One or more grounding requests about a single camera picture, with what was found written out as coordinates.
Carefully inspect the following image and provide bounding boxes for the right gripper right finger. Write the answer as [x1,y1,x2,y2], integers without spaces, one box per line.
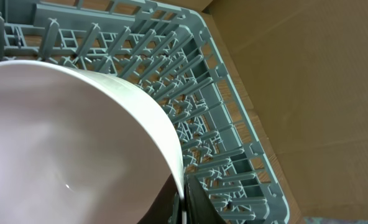
[185,175,226,224]

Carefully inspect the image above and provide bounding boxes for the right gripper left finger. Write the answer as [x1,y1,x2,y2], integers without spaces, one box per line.
[138,174,178,224]

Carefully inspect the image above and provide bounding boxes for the small pink bowl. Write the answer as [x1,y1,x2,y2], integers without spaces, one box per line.
[0,60,185,223]

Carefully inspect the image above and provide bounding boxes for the grey dishwasher rack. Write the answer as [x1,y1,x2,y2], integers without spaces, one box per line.
[0,0,290,223]

